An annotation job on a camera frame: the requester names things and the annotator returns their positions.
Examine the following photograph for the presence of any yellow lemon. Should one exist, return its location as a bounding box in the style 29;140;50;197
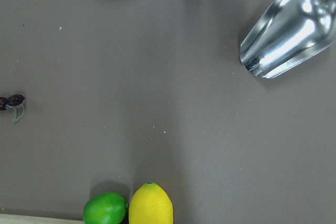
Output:
129;182;174;224

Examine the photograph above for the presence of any metal ice scoop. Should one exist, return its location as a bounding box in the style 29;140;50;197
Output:
239;0;335;79

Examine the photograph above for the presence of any green lime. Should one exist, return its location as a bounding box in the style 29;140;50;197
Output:
82;192;129;223

